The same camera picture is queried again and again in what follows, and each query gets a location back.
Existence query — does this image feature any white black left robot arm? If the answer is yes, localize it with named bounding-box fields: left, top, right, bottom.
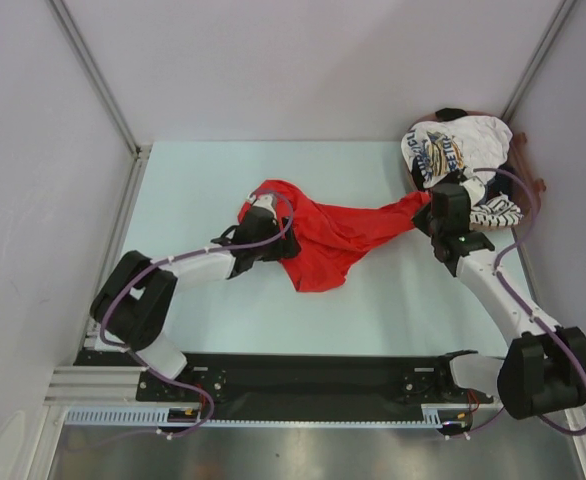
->
left=90, top=189, right=301, bottom=400

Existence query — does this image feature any navy white striped tank top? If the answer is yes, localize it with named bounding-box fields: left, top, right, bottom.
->
left=469, top=195, right=523, bottom=231

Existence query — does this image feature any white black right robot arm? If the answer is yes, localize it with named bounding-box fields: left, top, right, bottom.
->
left=413, top=184, right=586, bottom=420

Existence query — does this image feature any white printed tank top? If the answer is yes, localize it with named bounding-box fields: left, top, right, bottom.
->
left=401, top=115, right=513, bottom=190

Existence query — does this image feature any red tank top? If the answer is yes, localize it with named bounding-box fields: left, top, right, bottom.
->
left=238, top=180, right=429, bottom=293

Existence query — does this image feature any brown translucent laundry basket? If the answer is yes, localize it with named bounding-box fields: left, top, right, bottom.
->
left=403, top=110, right=546, bottom=226

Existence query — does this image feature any aluminium frame rail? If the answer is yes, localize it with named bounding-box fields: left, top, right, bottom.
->
left=42, top=364, right=147, bottom=406

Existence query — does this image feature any white slotted cable duct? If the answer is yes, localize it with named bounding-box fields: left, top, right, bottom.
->
left=65, top=406, right=469, bottom=429

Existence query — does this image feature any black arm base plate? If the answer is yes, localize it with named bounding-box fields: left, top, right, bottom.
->
left=72, top=349, right=504, bottom=422

